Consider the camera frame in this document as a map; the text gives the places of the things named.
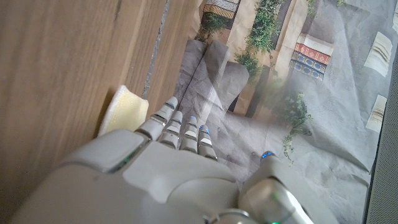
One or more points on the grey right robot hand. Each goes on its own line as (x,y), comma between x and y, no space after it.
(161,180)

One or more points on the yellow sticky note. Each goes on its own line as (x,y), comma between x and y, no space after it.
(124,112)

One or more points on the printed backdrop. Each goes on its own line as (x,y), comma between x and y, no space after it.
(326,124)

